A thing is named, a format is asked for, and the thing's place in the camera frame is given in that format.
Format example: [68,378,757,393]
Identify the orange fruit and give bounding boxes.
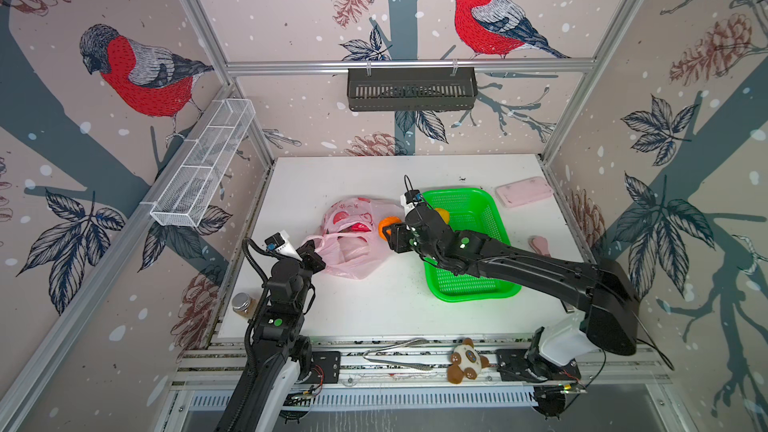
[378,216,401,240]

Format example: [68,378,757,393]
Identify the yellow fruit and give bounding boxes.
[435,208,450,224]

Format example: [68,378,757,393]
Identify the pink plastic bag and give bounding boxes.
[305,197,403,280]

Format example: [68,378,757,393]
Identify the green plastic basket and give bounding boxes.
[419,187,523,304]

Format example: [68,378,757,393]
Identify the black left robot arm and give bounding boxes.
[215,232,325,431]

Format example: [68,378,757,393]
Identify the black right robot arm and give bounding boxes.
[381,202,640,367]

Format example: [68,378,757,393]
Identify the red fruit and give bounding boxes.
[345,222,371,233]

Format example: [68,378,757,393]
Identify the small glass jar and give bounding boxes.
[231,292,257,320]

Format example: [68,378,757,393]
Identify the metal tongs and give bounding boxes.
[362,338,435,372]

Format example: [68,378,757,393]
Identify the brown white plush toy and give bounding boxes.
[446,338,490,384]

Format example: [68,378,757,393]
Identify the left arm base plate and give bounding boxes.
[298,351,341,385]

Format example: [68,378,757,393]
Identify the white wire mesh shelf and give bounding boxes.
[150,98,255,227]

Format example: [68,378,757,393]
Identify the black hanging wall basket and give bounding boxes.
[347,67,478,112]

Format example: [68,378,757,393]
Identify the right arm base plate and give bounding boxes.
[495,349,582,384]

